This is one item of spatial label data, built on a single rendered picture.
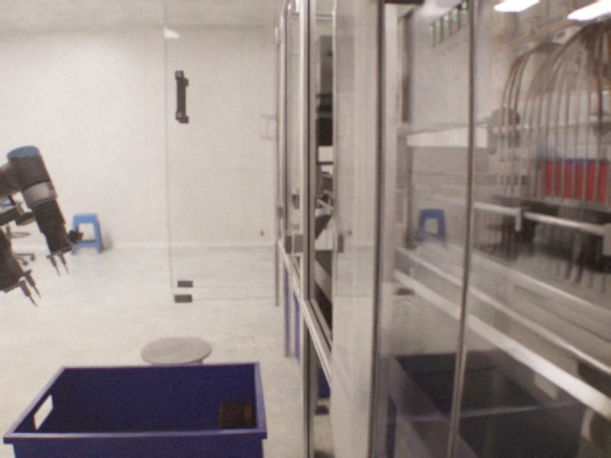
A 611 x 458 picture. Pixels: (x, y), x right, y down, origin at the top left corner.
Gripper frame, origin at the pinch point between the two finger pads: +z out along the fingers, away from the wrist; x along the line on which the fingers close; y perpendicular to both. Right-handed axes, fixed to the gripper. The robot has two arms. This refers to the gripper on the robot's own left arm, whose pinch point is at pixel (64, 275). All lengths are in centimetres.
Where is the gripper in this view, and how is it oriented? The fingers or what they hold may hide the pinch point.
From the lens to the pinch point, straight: 142.8
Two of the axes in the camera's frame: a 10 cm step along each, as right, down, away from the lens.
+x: -0.3, -0.2, 10.0
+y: 9.1, -4.1, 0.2
